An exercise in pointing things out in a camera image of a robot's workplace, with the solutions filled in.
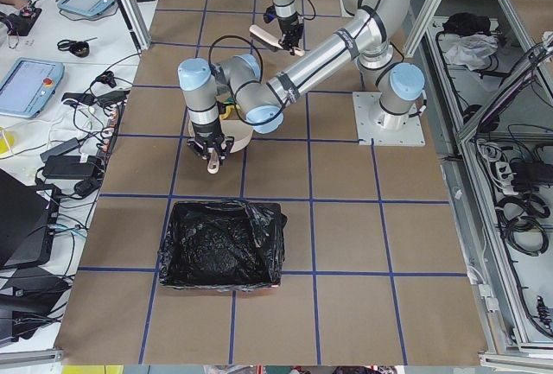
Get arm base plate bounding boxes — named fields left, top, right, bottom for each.
left=353, top=92, right=425, bottom=147

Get beige plastic dustpan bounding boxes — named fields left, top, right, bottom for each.
left=188, top=115, right=254, bottom=175

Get blue teach pendant near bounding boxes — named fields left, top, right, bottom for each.
left=1, top=58, right=65, bottom=118

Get beige hand brush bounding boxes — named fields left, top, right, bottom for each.
left=249, top=24, right=305, bottom=56

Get green yellow sponge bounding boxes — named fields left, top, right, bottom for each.
left=219, top=98, right=236, bottom=120

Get bin with black bag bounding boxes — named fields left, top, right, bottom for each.
left=159, top=200, right=288, bottom=291

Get aluminium frame post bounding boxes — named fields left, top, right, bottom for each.
left=116, top=0, right=151, bottom=52

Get black power adapter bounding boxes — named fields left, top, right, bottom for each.
left=42, top=155, right=102, bottom=180

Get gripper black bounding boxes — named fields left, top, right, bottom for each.
left=264, top=4, right=304, bottom=51
left=187, top=134, right=234, bottom=163

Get black power strip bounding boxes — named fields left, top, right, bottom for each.
left=97, top=101, right=126, bottom=164

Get coiled black cables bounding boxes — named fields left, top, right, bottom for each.
left=496, top=192, right=550, bottom=258

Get white crumpled cloth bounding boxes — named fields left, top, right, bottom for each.
left=444, top=34, right=498, bottom=71

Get black laptop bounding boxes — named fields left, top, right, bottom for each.
left=1, top=171, right=60, bottom=269

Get black cloth bundle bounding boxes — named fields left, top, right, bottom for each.
left=442, top=12, right=491, bottom=36

